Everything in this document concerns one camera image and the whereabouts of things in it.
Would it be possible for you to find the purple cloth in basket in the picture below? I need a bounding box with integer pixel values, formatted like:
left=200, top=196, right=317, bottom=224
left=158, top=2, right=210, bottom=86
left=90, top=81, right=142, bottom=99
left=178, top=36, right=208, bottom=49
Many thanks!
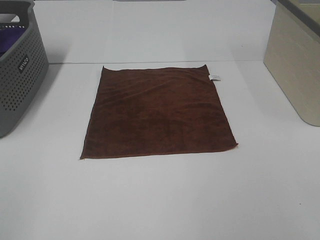
left=0, top=27, right=26, bottom=56

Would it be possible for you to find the grey perforated plastic basket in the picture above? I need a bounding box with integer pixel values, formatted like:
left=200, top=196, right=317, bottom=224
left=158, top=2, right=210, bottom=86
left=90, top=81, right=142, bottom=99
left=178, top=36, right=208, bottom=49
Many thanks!
left=0, top=0, right=49, bottom=137

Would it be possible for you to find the beige plastic bin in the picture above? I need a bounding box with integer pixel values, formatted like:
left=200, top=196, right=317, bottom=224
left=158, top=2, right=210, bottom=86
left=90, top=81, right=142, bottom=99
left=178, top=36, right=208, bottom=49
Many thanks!
left=263, top=0, right=320, bottom=126

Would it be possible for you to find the brown microfibre towel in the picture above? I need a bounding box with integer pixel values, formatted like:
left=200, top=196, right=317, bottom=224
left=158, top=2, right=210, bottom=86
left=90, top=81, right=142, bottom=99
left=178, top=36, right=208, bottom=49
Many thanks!
left=80, top=65, right=237, bottom=159

